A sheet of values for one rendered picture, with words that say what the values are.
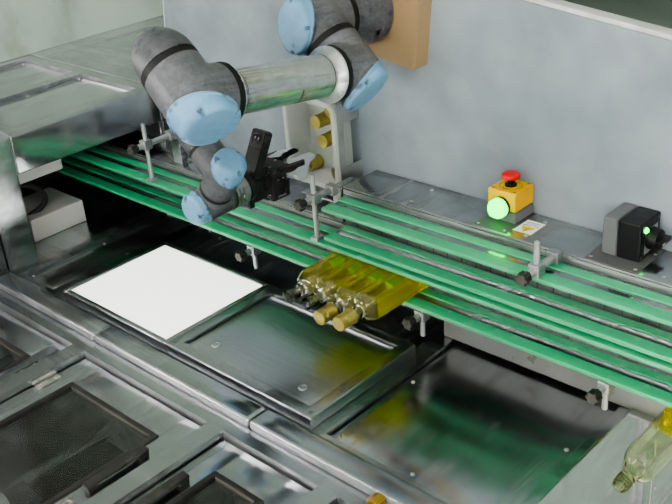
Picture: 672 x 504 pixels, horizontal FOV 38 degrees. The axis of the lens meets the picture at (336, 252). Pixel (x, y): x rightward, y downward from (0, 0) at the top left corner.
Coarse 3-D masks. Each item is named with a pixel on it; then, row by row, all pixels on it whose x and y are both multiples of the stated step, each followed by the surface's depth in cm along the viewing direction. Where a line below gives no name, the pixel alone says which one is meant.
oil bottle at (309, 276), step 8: (328, 256) 226; (336, 256) 225; (344, 256) 225; (312, 264) 223; (320, 264) 222; (328, 264) 222; (336, 264) 222; (304, 272) 220; (312, 272) 219; (320, 272) 219; (304, 280) 218; (312, 280) 217; (312, 288) 218
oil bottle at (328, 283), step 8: (344, 264) 221; (352, 264) 221; (360, 264) 221; (368, 264) 221; (328, 272) 219; (336, 272) 218; (344, 272) 218; (352, 272) 218; (360, 272) 219; (320, 280) 216; (328, 280) 215; (336, 280) 215; (344, 280) 215; (320, 288) 215; (328, 288) 214; (336, 288) 214; (328, 296) 214
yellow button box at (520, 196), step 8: (496, 184) 206; (504, 184) 206; (512, 184) 205; (520, 184) 205; (528, 184) 205; (488, 192) 206; (496, 192) 204; (504, 192) 203; (512, 192) 202; (520, 192) 202; (528, 192) 205; (488, 200) 207; (512, 200) 202; (520, 200) 203; (528, 200) 206; (512, 208) 203; (520, 208) 204; (528, 208) 207; (512, 216) 204; (520, 216) 205
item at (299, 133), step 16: (288, 112) 239; (304, 112) 243; (320, 112) 240; (288, 128) 241; (304, 128) 244; (320, 128) 243; (336, 128) 229; (288, 144) 242; (304, 144) 246; (336, 144) 231; (336, 160) 232; (320, 176) 243; (336, 176) 235
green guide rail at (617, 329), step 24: (336, 240) 225; (360, 240) 225; (384, 240) 223; (408, 264) 212; (432, 264) 212; (456, 264) 210; (480, 288) 200; (504, 288) 200; (528, 288) 199; (552, 312) 190; (576, 312) 190; (600, 312) 189; (600, 336) 182; (624, 336) 181; (648, 336) 181
